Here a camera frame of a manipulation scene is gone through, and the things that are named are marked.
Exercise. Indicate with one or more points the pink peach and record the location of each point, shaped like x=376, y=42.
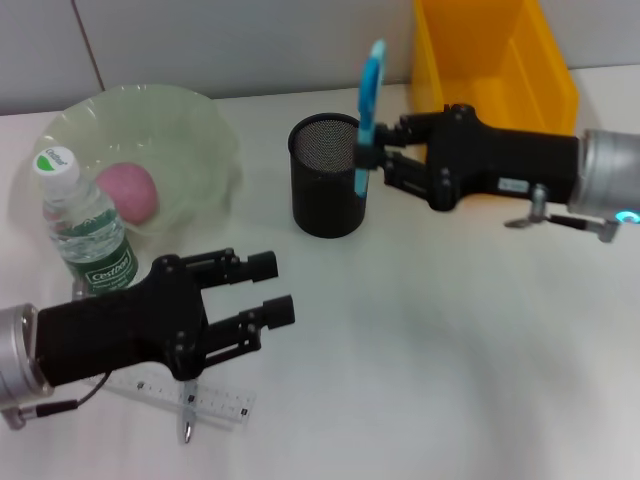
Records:
x=130, y=192

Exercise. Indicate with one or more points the pale green wavy glass plate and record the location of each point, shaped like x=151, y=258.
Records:
x=165, y=130

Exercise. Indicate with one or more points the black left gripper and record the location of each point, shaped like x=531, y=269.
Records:
x=125, y=325

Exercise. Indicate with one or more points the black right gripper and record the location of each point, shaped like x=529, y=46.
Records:
x=500, y=160

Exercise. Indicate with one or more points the silver ballpoint pen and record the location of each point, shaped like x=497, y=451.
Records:
x=189, y=415

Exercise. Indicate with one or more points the clear green-label water bottle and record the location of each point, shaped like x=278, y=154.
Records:
x=90, y=235

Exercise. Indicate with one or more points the black mesh pen holder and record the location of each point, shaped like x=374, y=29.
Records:
x=325, y=200

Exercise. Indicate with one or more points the transparent plastic ruler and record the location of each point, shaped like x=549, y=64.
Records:
x=220, y=400

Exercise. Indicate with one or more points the blue scissors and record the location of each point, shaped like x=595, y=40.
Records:
x=370, y=90

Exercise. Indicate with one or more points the yellow plastic bin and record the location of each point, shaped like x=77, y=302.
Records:
x=500, y=60

